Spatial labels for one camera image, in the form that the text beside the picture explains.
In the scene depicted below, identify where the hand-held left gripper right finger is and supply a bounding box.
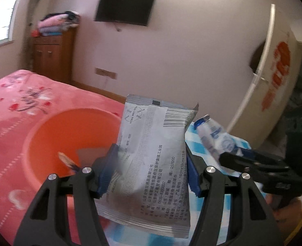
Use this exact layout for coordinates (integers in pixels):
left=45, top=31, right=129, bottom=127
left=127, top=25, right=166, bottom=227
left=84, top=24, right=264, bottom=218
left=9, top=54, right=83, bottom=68
left=185, top=147, right=285, bottom=246

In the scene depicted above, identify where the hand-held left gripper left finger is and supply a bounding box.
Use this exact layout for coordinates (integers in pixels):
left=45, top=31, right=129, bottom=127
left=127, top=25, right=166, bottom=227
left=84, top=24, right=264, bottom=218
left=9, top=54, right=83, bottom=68
left=14, top=143, right=121, bottom=246

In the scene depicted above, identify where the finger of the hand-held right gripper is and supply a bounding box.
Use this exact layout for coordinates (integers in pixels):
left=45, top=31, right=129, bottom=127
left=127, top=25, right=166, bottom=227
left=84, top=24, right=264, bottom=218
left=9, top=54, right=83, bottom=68
left=234, top=147, right=288, bottom=162
left=219, top=152, right=290, bottom=183

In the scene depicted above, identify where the white blue pouch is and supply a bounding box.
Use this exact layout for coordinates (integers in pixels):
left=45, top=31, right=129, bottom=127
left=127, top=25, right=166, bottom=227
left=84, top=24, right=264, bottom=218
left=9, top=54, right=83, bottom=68
left=194, top=115, right=251, bottom=167

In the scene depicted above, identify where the dark wrapper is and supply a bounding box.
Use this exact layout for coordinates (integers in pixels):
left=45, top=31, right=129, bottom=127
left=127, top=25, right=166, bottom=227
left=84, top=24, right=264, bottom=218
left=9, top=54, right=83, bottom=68
left=57, top=152, right=81, bottom=172

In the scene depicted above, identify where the grey printed packet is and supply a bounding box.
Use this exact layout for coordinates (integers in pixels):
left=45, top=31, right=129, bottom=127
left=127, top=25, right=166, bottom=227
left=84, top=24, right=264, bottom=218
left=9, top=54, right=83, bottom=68
left=97, top=94, right=200, bottom=239

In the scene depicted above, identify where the orange plastic basin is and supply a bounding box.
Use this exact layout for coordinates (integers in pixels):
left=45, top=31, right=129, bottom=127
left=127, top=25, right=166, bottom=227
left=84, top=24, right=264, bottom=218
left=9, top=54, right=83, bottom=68
left=23, top=108, right=123, bottom=203

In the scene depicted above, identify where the blue checked cloth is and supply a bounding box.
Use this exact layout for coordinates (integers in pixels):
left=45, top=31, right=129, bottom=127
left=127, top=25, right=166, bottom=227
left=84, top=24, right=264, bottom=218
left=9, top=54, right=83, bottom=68
left=102, top=118, right=251, bottom=246

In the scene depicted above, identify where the pink printed blanket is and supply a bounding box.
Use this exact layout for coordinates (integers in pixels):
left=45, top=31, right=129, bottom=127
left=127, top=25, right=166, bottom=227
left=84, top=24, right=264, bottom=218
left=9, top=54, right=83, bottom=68
left=0, top=69, right=126, bottom=246

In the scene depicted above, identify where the brown wooden cabinet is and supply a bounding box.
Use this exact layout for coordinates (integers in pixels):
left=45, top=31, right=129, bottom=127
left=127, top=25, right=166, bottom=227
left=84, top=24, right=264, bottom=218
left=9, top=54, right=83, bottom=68
left=33, top=28, right=77, bottom=84

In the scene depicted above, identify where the grey patterned curtain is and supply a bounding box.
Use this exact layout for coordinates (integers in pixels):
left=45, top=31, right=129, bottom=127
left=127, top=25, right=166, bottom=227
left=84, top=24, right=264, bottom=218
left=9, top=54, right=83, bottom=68
left=24, top=23, right=34, bottom=71

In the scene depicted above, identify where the pile of folded clothes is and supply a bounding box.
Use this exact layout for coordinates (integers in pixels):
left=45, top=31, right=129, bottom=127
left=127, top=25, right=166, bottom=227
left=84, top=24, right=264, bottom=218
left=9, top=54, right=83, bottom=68
left=31, top=11, right=81, bottom=38

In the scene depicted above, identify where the wall socket strip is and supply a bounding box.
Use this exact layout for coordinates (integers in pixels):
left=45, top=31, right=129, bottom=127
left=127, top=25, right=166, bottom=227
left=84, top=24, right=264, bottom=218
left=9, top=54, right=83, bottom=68
left=96, top=68, right=117, bottom=79

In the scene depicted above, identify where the black wall television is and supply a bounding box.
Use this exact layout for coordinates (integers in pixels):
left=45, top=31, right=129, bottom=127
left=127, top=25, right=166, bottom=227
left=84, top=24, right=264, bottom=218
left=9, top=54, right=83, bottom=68
left=94, top=0, right=157, bottom=26

